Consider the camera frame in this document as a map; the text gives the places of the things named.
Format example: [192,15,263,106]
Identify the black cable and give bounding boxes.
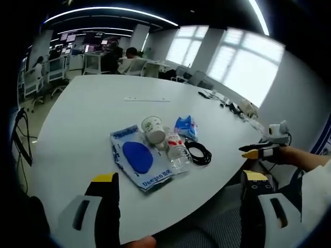
[184,140,213,166]

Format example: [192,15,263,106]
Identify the tangle of black cables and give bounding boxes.
[198,89,244,116]

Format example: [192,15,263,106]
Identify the white strip on table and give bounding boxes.
[124,97,172,103]

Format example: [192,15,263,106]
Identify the blue snack packet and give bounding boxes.
[174,115,199,143]

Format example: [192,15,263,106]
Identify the white blue wet wipe packet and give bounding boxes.
[109,125,175,193]

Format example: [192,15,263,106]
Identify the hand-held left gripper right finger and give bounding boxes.
[239,169,304,248]

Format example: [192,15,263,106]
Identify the white office chair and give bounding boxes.
[82,53,103,75]
[47,55,68,98]
[21,69,45,112]

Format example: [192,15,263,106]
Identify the person's dark trousers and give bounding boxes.
[274,167,311,215]

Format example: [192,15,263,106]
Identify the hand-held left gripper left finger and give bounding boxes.
[58,172,122,245]

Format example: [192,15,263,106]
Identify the person's left hand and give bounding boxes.
[134,235,157,248]

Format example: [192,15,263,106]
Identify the large bright window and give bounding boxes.
[206,27,285,109]

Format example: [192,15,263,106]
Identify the black stand with cables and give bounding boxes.
[9,106,35,167]

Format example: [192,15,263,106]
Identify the cream coloured object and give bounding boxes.
[238,99,260,118]

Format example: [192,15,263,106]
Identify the clear plastic water bottle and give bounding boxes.
[162,127,192,174]

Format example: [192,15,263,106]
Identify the white table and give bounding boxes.
[27,74,269,245]

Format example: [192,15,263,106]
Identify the white paper cup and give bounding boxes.
[141,116,167,145]

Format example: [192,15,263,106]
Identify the person's white clothing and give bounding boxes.
[299,159,331,235]

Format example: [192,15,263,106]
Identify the small bright window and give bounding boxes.
[164,25,209,70]

